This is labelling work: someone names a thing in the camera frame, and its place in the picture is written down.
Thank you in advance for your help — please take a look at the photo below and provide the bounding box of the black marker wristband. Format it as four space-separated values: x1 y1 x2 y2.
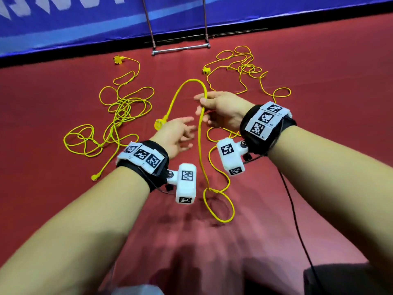
239 101 297 157
115 140 171 193

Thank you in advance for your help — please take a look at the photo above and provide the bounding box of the black cable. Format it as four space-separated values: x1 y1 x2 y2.
278 169 323 286

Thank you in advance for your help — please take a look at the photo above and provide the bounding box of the blue banner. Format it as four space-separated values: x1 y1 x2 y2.
0 0 393 58

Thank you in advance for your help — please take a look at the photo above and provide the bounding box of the person's left hand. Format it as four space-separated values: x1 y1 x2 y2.
149 116 199 160

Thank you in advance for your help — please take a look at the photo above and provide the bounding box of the person's right forearm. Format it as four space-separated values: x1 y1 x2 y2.
267 125 393 274

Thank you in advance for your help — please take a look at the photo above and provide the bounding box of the person's right hand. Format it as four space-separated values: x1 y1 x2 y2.
193 91 256 134

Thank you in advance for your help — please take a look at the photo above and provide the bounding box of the yellow cord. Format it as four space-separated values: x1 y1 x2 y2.
153 45 293 224
63 54 156 182

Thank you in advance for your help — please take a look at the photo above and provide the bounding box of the metal rack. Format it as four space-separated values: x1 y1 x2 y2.
140 0 212 57

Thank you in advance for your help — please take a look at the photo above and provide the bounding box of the person's left forearm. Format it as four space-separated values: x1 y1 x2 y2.
0 168 153 295

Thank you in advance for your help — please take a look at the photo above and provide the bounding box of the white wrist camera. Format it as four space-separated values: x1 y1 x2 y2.
217 137 251 177
166 163 199 205

